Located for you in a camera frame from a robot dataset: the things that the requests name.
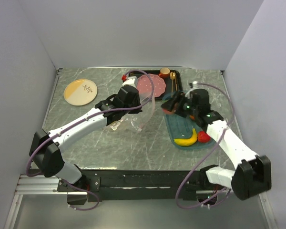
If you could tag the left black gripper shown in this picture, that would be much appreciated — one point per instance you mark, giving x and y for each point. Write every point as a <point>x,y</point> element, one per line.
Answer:
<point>135,110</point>

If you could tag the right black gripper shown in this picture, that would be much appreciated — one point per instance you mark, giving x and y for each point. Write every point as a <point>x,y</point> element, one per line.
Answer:
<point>179,97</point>

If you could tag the clear zip top bag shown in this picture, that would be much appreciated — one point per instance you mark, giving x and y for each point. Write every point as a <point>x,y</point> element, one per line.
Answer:
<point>135,122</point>

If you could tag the pink peach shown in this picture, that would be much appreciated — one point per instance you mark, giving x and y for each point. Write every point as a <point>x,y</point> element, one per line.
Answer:
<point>169,112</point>

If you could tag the yellow starfruit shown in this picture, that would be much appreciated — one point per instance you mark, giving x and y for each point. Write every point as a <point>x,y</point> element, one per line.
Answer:
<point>115,125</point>

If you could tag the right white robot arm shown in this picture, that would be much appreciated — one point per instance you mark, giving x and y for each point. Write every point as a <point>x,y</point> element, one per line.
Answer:
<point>252,173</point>

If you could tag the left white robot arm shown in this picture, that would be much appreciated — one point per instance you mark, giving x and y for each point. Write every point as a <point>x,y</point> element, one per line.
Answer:
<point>47,147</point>

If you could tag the pink dotted plate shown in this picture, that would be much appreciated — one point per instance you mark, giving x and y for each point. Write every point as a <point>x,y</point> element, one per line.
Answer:
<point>144,85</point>

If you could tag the blue transparent plastic tray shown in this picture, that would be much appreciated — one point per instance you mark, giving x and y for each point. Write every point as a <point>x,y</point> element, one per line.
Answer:
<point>179,127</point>

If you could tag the red cracked fruit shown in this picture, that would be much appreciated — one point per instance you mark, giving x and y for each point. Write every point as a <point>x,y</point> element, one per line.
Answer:
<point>203,137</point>

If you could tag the yellow banana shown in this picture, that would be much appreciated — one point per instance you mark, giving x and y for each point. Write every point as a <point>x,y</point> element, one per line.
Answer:
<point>187,142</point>

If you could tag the gold spoon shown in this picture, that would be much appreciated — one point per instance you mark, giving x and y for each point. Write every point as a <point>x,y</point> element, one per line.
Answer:
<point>173,79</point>

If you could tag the gold chopsticks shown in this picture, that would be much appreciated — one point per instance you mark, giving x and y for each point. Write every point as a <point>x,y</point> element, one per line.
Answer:
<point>176,82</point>

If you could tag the orange cup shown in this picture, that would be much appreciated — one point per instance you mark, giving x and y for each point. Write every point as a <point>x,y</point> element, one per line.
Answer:
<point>164,73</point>

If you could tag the yellow white floral plate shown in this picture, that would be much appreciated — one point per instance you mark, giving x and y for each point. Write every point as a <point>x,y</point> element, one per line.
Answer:
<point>80,92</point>

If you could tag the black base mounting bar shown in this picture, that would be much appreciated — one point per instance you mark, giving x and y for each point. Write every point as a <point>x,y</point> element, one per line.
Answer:
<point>100,185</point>

